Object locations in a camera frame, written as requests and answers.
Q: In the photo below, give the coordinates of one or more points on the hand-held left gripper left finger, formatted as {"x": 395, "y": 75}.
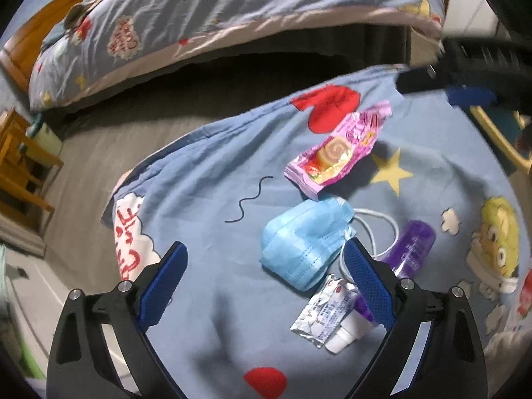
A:
{"x": 164, "y": 286}

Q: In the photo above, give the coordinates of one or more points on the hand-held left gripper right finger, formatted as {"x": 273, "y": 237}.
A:
{"x": 370, "y": 282}

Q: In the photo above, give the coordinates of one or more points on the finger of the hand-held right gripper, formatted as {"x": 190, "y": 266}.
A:
{"x": 471, "y": 96}
{"x": 419, "y": 78}

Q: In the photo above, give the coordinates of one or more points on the yellow rimmed blue trash bin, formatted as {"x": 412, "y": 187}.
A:
{"x": 490, "y": 131}

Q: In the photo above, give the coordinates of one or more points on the blue face mask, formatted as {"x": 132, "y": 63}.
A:
{"x": 299, "y": 241}

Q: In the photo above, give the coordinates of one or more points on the purple tube with white cap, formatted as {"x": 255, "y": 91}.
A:
{"x": 411, "y": 245}

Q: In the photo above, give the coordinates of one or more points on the silver foil sachet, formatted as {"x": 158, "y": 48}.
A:
{"x": 320, "y": 311}

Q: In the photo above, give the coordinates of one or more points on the white floor appliance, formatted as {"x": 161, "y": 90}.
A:
{"x": 465, "y": 4}

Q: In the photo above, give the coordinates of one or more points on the blue printed blanket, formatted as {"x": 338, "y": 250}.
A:
{"x": 228, "y": 299}

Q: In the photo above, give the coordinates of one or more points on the pink candy wrapper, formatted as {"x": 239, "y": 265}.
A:
{"x": 332, "y": 153}

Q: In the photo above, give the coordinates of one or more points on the wooden stool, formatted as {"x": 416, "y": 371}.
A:
{"x": 25, "y": 166}

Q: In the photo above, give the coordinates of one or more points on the bed with cartoon duvet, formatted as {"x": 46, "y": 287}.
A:
{"x": 249, "y": 0}

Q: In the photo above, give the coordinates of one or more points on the pale small box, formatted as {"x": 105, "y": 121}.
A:
{"x": 46, "y": 139}

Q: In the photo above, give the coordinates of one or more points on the wooden headboard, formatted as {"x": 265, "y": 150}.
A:
{"x": 37, "y": 37}

